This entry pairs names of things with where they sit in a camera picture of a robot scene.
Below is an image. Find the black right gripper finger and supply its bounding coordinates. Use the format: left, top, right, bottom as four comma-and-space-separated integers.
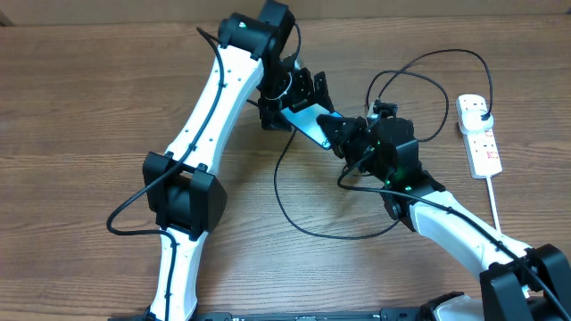
329, 133, 370, 169
317, 114, 367, 141

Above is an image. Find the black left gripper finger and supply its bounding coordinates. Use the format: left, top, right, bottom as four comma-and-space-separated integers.
314, 71, 335, 112
259, 104, 292, 132

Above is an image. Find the blue Samsung Galaxy smartphone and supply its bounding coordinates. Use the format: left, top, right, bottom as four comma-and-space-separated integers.
281, 103, 342, 150

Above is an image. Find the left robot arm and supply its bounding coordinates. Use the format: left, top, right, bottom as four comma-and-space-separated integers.
143, 1, 335, 320

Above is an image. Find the white charger plug adapter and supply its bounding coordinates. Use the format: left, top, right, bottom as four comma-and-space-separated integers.
459, 110, 494, 135

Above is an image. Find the white power strip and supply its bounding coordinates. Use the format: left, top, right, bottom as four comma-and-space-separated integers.
456, 94, 502, 179

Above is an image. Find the black USB charging cable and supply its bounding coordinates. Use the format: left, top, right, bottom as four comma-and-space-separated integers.
273, 48, 494, 241

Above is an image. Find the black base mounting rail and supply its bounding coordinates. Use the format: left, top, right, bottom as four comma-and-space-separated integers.
106, 307, 505, 321

